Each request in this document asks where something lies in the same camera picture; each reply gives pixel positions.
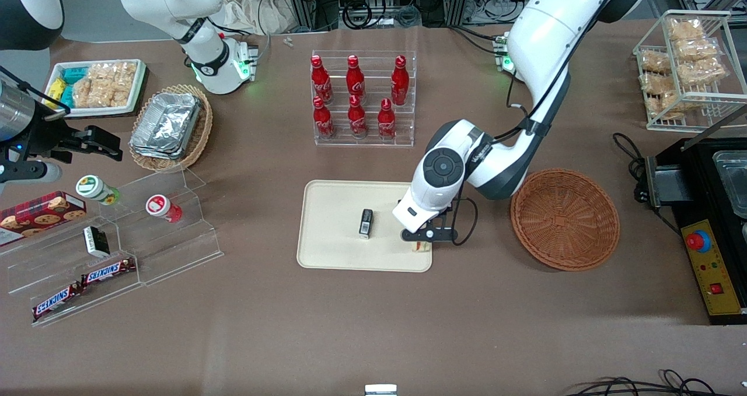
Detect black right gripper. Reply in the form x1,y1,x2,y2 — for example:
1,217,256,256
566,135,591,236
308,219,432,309
23,103,124,164

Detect white rectangular snack tray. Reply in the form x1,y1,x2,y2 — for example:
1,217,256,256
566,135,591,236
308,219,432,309
43,58,148,118

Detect beige plastic tray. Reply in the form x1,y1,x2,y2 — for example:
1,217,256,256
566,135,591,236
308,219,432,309
296,179,433,274

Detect oval light wicker basket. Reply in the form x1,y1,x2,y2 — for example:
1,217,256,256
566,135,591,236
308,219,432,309
128,83,214,173

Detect round brown wicker basket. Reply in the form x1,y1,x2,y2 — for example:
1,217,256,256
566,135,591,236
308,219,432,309
510,168,621,272

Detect green lid jar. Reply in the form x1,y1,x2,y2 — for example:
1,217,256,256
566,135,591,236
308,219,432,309
75,174,121,206

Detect rice cracker bag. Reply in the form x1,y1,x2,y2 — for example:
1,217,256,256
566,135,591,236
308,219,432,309
72,75,111,109
88,61,139,107

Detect silver foil container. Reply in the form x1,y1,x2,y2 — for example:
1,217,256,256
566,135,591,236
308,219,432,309
129,142,189,161
131,92,203,155

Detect red cookie box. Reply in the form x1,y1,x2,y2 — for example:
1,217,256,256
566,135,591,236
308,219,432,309
0,190,88,247

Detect red lid jar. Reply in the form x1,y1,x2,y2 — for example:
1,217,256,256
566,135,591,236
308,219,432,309
145,194,184,224

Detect black and white small box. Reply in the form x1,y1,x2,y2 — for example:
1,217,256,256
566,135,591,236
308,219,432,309
82,225,111,258

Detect clear acrylic bottle rack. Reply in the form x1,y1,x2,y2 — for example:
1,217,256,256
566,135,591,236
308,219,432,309
310,50,417,148

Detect red cola bottle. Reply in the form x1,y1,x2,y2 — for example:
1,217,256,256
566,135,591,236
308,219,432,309
390,55,411,107
345,55,367,103
312,96,337,141
347,94,369,139
310,55,334,106
377,97,398,141

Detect snickers chocolate bar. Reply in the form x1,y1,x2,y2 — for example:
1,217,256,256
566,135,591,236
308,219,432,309
32,283,83,321
80,258,137,286

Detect clear acrylic stepped shelf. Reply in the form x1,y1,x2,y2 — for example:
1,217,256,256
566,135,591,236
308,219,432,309
0,167,225,328

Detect crumpled beige cloth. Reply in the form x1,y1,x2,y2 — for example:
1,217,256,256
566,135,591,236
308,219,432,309
218,0,296,36

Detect fried snack bag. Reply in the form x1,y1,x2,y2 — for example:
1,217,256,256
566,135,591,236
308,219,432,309
673,38,720,62
640,50,672,73
644,93,682,120
668,19,705,41
676,58,728,87
640,72,675,96

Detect black cooking appliance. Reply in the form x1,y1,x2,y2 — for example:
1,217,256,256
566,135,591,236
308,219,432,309
644,104,747,327

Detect yellow emergency stop box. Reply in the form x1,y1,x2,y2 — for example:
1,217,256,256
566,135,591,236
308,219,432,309
679,218,746,317

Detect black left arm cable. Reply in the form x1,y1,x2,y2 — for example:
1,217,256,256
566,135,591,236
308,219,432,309
448,64,571,247

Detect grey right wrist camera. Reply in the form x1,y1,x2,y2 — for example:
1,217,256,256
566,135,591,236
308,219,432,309
0,160,62,185

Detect black power cable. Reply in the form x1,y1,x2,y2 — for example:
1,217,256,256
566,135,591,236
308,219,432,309
612,132,685,237

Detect coiled black cable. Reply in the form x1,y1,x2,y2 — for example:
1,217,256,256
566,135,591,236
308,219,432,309
341,0,375,30

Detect white wire basket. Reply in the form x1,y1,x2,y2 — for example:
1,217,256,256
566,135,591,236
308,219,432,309
633,9,747,132

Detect black floor cables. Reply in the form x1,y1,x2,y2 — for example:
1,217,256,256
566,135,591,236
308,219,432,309
565,369,747,396

